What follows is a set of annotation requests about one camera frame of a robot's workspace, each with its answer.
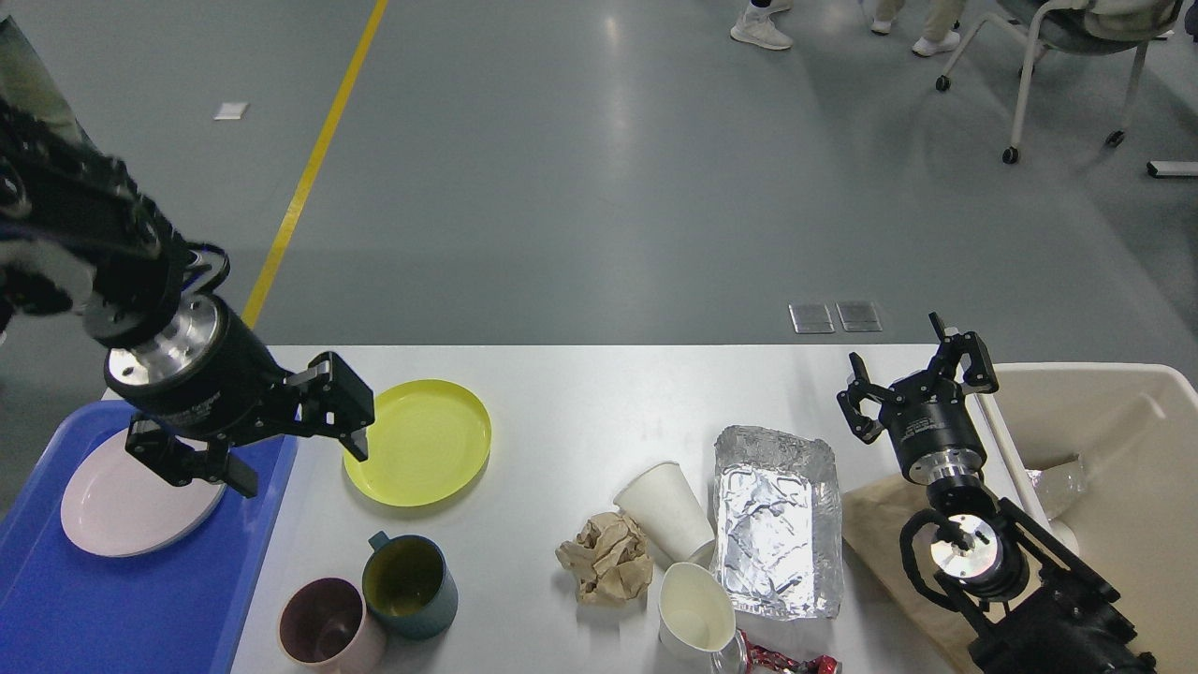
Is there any person in jeans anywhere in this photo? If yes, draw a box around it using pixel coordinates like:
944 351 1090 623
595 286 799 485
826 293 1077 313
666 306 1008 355
1 14 93 148

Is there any upright white paper cup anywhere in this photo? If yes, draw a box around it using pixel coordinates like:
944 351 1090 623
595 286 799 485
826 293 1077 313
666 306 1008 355
658 561 737 662

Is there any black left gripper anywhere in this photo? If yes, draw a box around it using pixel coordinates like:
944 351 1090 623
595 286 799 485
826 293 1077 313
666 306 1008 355
104 295 375 498

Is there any office chair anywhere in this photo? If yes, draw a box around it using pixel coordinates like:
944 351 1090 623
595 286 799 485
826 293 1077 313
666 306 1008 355
934 0 1185 166

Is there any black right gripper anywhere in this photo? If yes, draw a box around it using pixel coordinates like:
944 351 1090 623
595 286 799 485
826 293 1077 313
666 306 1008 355
837 312 1000 486

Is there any blue plastic tray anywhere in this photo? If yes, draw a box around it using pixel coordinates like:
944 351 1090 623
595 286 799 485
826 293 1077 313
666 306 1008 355
1 401 297 673

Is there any left floor socket plate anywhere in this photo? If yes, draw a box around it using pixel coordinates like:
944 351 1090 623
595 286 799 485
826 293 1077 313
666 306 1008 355
788 302 836 334

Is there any pink mug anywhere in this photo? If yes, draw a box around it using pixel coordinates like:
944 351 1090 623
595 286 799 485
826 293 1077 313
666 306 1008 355
277 577 387 673

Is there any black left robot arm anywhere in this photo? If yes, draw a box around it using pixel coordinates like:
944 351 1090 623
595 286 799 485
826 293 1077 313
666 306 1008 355
4 103 375 498

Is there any person in white sneakers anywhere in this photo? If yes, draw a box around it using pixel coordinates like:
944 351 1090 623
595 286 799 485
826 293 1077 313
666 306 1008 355
730 1 795 51

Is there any beige plastic bin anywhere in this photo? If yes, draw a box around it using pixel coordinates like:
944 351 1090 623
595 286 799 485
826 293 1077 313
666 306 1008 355
975 362 1198 674

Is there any floor socket plate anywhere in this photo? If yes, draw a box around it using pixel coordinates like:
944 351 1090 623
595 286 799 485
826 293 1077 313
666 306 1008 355
836 300 884 333
788 302 836 334

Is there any person in beige trousers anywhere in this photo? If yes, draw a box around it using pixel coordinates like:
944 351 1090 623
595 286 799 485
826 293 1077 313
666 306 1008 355
869 1 967 57

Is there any pink plate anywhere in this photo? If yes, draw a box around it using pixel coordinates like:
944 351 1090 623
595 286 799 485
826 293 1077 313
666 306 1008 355
60 430 226 558

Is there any white bar on floor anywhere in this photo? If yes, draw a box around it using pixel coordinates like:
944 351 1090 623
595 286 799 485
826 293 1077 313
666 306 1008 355
1146 159 1198 180

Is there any aluminium foil tray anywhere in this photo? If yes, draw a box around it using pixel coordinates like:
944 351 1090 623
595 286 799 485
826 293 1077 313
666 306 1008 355
710 425 845 623

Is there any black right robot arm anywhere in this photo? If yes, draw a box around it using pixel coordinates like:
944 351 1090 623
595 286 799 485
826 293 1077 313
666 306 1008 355
836 312 1157 673

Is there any yellow plate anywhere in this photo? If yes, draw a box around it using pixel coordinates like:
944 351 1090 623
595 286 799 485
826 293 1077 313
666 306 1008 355
343 379 492 508

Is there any brown paper bag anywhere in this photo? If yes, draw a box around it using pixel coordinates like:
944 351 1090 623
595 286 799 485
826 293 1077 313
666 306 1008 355
841 475 981 673

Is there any lying white paper cup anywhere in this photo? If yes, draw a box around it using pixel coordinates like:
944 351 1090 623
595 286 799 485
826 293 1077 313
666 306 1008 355
613 461 715 566

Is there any white paper on floor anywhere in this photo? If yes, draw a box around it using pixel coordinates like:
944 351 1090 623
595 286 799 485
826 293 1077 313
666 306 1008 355
212 101 252 121

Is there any right floor socket plate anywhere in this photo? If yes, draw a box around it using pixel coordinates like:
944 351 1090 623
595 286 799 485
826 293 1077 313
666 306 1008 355
836 300 884 333

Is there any crumpled brown paper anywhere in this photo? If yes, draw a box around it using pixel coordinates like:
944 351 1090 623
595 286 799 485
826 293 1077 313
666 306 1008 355
555 512 655 608

